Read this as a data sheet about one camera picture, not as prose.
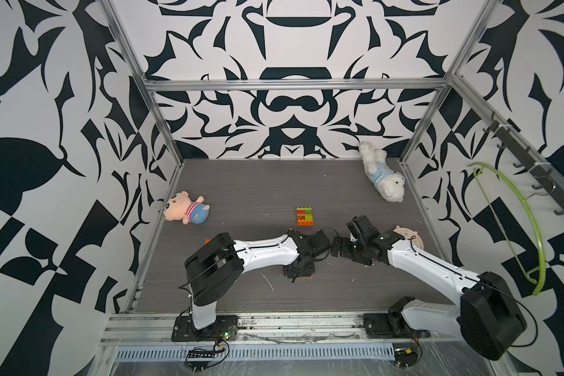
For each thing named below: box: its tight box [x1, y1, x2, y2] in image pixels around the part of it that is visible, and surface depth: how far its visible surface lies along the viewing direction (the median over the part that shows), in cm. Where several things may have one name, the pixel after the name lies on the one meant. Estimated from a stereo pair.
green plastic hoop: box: [466, 162, 547, 297], surface depth 63 cm
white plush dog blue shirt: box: [358, 141, 406, 203], surface depth 104 cm
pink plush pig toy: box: [162, 190, 210, 225], surface depth 95 cm
